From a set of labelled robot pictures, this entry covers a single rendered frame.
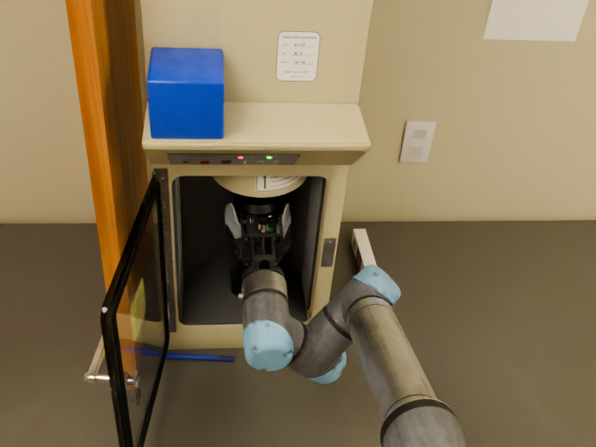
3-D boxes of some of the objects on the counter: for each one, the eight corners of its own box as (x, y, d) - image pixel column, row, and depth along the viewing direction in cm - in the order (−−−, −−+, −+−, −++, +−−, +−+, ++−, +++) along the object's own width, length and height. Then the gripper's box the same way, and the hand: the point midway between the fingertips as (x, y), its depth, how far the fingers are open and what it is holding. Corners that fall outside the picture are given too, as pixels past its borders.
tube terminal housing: (168, 264, 160) (147, -93, 111) (309, 262, 164) (349, -83, 115) (163, 349, 141) (136, -36, 92) (323, 345, 145) (379, -27, 96)
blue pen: (163, 355, 140) (163, 351, 139) (234, 358, 140) (234, 355, 140) (163, 359, 139) (162, 356, 138) (233, 363, 140) (234, 359, 139)
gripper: (314, 261, 115) (302, 178, 130) (214, 262, 113) (214, 178, 128) (309, 295, 121) (298, 213, 136) (214, 297, 119) (214, 213, 134)
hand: (256, 210), depth 133 cm, fingers closed on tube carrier, 10 cm apart
